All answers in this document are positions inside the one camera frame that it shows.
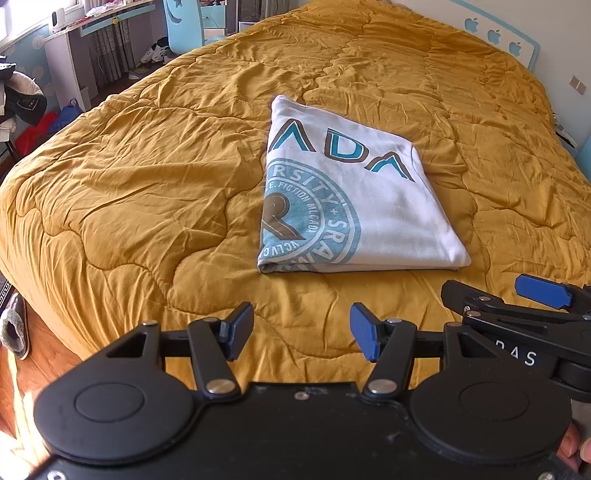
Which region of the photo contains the white and black object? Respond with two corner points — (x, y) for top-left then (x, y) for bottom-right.
(551, 111), (581, 150)

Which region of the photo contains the white headboard with blue cutouts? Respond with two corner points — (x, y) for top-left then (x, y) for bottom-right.
(406, 0), (542, 73)

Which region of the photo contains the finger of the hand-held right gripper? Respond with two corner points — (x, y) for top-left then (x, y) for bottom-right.
(515, 274), (591, 315)
(441, 279), (591, 325)

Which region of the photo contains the grey furry slipper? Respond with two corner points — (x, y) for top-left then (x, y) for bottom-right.
(0, 292), (31, 361)

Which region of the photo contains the blue bag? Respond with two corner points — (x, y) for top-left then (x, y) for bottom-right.
(57, 103), (85, 133)

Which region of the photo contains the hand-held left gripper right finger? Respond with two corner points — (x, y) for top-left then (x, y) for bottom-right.
(349, 302), (513, 398)

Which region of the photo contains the red cloth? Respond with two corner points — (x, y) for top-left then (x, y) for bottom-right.
(17, 111), (62, 158)

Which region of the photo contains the white desk with blue edge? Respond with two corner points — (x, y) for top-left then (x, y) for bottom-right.
(44, 0), (156, 112)

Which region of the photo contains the white printed sweatshirt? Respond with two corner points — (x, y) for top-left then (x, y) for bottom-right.
(257, 95), (472, 276)

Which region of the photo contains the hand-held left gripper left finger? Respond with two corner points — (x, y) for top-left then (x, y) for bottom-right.
(88, 302), (255, 398)

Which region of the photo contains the person's right hand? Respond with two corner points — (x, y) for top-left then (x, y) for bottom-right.
(556, 422), (591, 472)

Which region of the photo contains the yellow quilt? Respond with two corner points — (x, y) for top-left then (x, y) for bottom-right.
(0, 0), (591, 384)

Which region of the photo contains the blue drawer cabinet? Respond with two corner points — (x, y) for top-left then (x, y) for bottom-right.
(201, 7), (230, 42)

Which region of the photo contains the blue chair with star cutout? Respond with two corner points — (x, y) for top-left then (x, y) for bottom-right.
(163, 0), (207, 57)

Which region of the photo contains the black and white jacket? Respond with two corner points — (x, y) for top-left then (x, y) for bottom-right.
(0, 54), (49, 139)

